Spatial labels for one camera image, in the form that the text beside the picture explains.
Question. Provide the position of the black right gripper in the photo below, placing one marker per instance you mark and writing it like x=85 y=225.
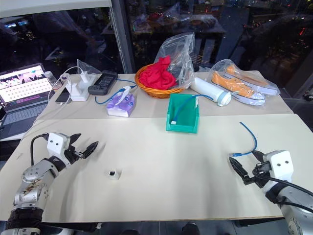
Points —
x=256 y=180

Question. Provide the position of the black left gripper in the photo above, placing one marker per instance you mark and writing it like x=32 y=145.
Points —
x=73 y=154

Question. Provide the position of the small white cube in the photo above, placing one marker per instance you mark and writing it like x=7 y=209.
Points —
x=114 y=174

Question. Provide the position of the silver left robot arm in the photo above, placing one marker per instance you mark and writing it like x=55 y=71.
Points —
x=31 y=176

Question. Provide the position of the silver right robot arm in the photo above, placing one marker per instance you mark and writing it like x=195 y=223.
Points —
x=298 y=220

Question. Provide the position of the white power strip block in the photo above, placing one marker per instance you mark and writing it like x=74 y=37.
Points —
x=79 y=94

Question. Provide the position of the black smartphone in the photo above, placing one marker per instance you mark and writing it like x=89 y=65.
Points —
x=63 y=96

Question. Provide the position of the purple tissue pack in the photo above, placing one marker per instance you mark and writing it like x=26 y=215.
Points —
x=121 y=107

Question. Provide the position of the white and blue handheld device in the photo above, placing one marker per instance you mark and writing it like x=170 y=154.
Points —
x=123 y=94

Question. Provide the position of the black handheld tester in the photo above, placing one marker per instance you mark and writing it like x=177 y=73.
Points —
x=102 y=82

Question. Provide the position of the small clear container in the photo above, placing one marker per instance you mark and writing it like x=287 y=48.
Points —
x=58 y=83

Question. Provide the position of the white charger adapter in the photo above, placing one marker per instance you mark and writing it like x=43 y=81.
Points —
x=85 y=77

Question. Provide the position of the orange canvas sneaker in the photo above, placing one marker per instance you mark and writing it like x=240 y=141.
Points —
x=254 y=80
x=234 y=88

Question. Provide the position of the green plastic bin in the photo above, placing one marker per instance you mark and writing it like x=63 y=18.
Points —
x=182 y=126

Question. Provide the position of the clear plastic bottle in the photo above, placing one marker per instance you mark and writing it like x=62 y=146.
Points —
x=49 y=77

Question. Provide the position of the grey open laptop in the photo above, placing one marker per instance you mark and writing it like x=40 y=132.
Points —
x=22 y=98

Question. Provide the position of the white cylindrical bottle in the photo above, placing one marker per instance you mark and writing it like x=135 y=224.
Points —
x=207 y=90

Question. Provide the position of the dark rounded shape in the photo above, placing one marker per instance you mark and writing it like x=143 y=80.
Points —
x=193 y=228

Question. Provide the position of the orange wicker basket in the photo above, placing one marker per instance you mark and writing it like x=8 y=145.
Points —
x=159 y=92

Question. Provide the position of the bagged orange items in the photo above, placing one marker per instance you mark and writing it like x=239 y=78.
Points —
x=220 y=67

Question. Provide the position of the red cloth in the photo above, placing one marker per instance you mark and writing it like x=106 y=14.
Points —
x=156 y=76

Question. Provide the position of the clear plastic bag with items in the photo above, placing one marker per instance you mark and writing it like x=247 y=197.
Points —
x=178 y=54

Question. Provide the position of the white roller blind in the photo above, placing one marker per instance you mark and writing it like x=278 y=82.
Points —
x=49 y=7

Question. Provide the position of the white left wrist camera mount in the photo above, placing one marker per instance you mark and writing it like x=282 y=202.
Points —
x=56 y=144

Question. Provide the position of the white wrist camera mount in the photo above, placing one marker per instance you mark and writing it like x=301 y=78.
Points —
x=281 y=164
x=56 y=144

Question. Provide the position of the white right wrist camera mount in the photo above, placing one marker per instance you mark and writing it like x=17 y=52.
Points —
x=281 y=164

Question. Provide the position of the grey window frame post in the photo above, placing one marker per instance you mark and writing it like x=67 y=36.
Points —
x=123 y=36

